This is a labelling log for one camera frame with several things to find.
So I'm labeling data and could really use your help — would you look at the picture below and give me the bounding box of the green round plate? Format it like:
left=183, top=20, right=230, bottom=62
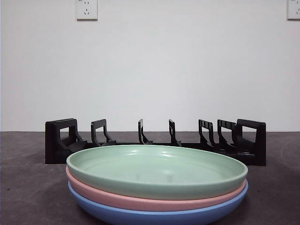
left=66, top=144, right=248, bottom=201

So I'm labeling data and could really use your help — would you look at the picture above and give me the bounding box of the pink round plate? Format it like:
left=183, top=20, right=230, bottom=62
left=65, top=166, right=249, bottom=211

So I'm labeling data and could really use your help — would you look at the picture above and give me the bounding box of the blue round plate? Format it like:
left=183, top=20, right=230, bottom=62
left=67, top=181, right=249, bottom=225

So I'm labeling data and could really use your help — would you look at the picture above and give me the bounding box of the black plastic dish rack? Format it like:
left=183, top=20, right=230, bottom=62
left=45, top=118, right=267, bottom=166

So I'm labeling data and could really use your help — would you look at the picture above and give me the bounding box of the white wall socket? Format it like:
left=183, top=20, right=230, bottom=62
left=76, top=0, right=98, bottom=21
left=287, top=0, right=300, bottom=20

